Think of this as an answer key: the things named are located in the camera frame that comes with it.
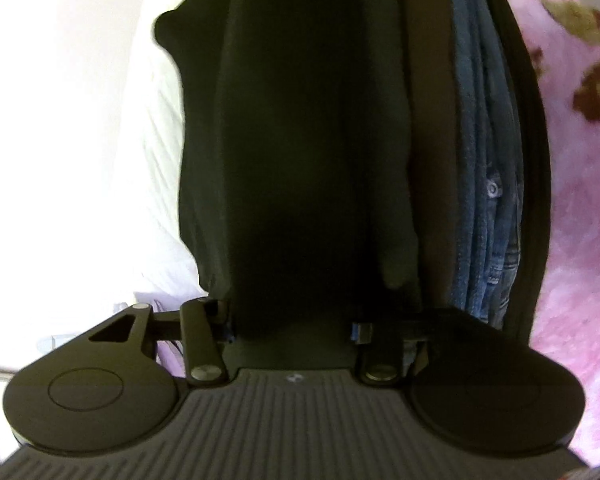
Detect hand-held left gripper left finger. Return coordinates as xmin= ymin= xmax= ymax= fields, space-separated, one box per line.
xmin=55 ymin=297 xmax=237 ymax=387

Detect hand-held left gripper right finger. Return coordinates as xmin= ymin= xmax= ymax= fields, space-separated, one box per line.
xmin=349 ymin=309 xmax=482 ymax=387

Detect black sweatshirt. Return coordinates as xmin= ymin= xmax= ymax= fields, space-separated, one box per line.
xmin=152 ymin=0 xmax=422 ymax=368

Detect folded lavender blanket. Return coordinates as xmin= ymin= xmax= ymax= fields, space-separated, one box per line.
xmin=130 ymin=287 xmax=188 ymax=381

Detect white quilted garment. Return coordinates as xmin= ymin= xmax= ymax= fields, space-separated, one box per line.
xmin=112 ymin=0 xmax=216 ymax=301

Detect blue denim jeans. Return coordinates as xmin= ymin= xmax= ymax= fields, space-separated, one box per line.
xmin=440 ymin=0 xmax=527 ymax=332

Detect dark brown folded garment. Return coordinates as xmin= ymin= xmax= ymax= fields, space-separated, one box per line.
xmin=402 ymin=0 xmax=458 ymax=313

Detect pink fleece blanket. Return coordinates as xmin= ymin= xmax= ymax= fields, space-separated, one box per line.
xmin=467 ymin=0 xmax=600 ymax=473

